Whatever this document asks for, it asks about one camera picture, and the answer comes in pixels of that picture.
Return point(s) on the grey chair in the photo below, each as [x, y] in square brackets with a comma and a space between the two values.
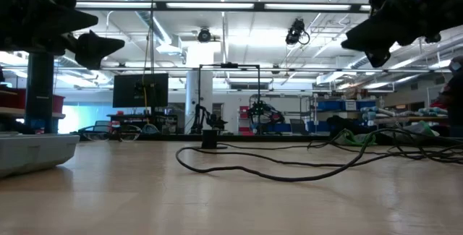
[298, 126]

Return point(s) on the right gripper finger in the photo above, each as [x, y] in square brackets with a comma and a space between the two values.
[372, 34]
[378, 58]

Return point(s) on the white LED light bar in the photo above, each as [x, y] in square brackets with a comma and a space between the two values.
[119, 5]
[307, 6]
[365, 8]
[210, 5]

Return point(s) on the person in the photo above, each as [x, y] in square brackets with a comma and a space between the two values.
[455, 94]

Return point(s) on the red drawer box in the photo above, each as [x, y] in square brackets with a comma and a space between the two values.
[243, 114]

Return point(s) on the black round overhead camera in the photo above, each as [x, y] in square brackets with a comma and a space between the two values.
[204, 35]

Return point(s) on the grey plastic tool case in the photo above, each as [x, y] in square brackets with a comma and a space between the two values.
[32, 152]

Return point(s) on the black background robot arm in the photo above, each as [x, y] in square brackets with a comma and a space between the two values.
[198, 117]
[258, 109]

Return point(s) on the blue storage bin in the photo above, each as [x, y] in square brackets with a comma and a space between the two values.
[331, 105]
[280, 128]
[318, 126]
[366, 105]

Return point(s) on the wooden workbench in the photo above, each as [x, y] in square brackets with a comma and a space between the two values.
[416, 120]

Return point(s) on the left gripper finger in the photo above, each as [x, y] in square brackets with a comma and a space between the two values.
[97, 48]
[77, 20]

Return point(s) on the red storage bin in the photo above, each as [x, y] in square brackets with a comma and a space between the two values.
[12, 99]
[58, 104]

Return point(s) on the pile of folded cloths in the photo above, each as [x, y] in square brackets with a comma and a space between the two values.
[430, 112]

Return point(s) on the black monitor screen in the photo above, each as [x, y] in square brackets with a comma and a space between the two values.
[126, 94]

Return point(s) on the wooden shelf board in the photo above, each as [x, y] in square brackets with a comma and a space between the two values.
[11, 112]

